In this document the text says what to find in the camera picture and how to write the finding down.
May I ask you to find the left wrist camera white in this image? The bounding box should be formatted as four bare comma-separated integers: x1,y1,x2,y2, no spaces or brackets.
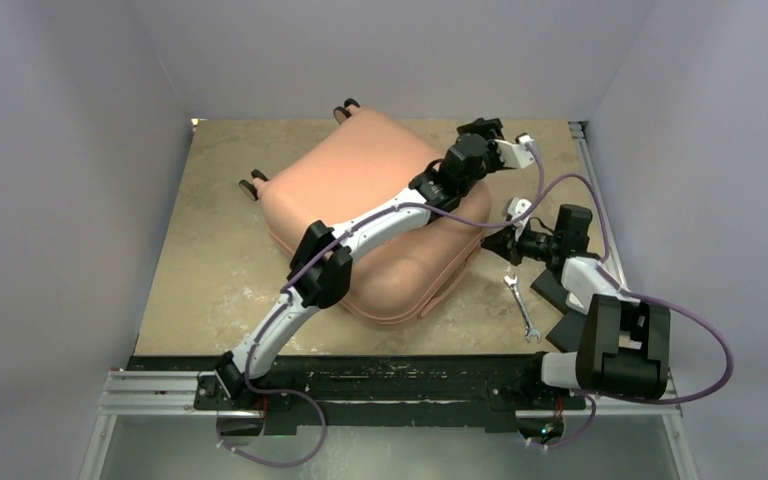
495,133,536,169

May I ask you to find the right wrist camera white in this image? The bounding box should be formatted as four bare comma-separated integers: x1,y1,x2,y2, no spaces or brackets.
505,197,532,236

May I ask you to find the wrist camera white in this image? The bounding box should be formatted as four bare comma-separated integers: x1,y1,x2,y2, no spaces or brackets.
505,197,532,236
495,133,536,169

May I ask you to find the black foam pad upper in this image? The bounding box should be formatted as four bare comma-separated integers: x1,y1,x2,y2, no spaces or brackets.
530,269,570,314

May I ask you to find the pink suitcase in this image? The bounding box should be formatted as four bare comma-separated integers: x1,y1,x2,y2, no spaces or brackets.
239,98,498,326

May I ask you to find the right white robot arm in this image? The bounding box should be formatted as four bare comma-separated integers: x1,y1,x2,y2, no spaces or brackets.
482,198,670,407

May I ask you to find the aluminium rail frame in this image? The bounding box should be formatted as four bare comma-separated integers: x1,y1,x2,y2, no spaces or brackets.
79,120,700,480

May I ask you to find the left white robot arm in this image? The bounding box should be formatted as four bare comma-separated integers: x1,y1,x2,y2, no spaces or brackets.
215,118,506,409

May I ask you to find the silver wrench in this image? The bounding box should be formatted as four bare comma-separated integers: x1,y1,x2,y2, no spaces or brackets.
503,275,543,343

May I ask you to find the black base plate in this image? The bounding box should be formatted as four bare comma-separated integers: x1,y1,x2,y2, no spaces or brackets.
126,354,588,435

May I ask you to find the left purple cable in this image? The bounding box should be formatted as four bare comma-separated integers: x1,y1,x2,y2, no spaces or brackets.
214,135,547,469

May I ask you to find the black foam pad lower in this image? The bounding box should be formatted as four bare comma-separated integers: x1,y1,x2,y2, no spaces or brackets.
546,310,587,353

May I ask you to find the black foam pad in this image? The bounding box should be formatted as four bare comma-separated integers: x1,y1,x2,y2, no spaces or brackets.
546,310,587,353
530,269,570,314

